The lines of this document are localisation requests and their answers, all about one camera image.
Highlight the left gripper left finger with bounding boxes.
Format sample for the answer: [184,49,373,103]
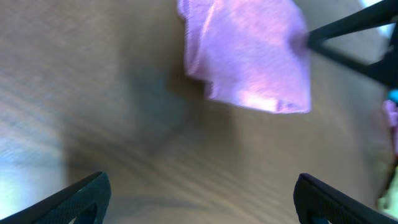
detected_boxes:
[1,172,111,224]

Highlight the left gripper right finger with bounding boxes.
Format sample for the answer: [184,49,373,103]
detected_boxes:
[294,173,397,224]

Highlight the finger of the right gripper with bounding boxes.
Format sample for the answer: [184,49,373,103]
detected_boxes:
[307,0,397,87]

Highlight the purple microfiber cloth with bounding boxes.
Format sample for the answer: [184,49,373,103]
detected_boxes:
[177,0,311,114]

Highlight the loose green cloth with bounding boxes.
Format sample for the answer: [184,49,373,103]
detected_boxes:
[377,167,397,219]

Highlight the blue crumpled cloth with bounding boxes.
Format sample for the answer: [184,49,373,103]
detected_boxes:
[387,89,398,104]

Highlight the purple cloth under blue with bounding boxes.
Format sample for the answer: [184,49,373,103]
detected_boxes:
[383,100,397,155]

